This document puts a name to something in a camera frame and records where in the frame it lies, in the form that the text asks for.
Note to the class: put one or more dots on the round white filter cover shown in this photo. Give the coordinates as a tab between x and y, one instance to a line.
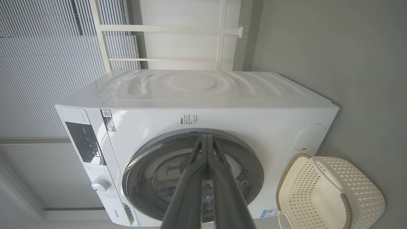
310	136

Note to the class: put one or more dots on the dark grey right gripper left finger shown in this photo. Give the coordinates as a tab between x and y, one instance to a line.
187	197

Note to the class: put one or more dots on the blue energy label sticker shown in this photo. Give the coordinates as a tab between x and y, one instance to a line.
269	213

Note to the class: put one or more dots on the white louvred blind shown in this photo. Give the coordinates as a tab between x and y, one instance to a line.
38	79

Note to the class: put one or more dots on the dark QR code sticker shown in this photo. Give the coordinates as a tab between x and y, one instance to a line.
108	121

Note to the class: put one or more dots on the round black glass washer door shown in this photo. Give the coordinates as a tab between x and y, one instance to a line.
136	184

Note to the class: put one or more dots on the white front-load washing machine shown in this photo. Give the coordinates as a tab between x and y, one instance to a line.
254	117

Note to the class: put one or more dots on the dark glossy appliance display panel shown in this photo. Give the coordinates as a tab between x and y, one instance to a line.
82	143

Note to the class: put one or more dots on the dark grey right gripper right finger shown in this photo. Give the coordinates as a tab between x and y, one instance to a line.
229	203

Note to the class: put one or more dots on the white metal railing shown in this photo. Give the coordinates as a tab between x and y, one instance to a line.
165	29

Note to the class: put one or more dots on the cream perforated laundry basket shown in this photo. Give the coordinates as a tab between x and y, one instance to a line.
318	197

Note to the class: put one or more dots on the white washing machine dial knob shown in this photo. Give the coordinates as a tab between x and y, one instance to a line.
100	185

